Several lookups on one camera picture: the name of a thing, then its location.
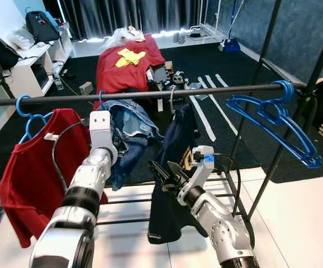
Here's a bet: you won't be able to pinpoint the clear plastic bottle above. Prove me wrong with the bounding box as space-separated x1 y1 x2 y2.
53 73 64 91

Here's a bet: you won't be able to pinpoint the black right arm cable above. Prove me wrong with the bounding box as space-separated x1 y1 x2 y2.
212 154 242 217

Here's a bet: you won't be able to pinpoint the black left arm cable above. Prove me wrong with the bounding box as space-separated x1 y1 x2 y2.
51 118 93 192

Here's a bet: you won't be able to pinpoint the blue denim jeans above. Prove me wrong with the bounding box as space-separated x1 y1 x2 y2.
98 99 163 192

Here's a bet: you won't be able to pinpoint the grey boxy machine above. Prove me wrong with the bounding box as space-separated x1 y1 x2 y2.
150 63 173 84

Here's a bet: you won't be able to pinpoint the white crumpled plastic bag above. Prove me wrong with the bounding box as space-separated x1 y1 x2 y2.
107 25 145 48

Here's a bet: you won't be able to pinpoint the small grey box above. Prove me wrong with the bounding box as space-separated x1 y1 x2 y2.
79 81 94 94

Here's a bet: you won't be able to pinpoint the white shelf unit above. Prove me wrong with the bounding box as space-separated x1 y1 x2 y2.
5 25 73 98

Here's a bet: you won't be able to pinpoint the dark pleated curtain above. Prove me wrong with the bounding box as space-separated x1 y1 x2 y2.
43 0 218 40

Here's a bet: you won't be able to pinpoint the black backpack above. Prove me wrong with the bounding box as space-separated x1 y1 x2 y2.
26 10 60 42

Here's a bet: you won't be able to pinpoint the red cloth with yellow star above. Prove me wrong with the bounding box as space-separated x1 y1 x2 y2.
94 33 167 107

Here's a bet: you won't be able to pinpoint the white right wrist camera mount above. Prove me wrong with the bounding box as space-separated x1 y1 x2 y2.
178 145 215 194

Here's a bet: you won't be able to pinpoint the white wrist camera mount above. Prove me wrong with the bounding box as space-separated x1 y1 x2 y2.
178 145 215 194
89 111 113 150

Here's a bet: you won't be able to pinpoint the blue mop head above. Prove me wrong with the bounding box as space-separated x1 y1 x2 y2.
217 36 241 52

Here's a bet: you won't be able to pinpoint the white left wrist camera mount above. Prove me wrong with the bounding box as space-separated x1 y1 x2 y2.
89 111 113 150

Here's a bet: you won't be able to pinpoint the black metal clothes rack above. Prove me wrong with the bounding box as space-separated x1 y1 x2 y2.
0 0 323 249

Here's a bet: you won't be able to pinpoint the red t-shirt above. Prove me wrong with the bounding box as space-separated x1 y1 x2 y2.
0 108 109 249

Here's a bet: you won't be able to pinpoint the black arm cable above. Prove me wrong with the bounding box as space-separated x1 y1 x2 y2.
51 118 93 192
212 154 242 217

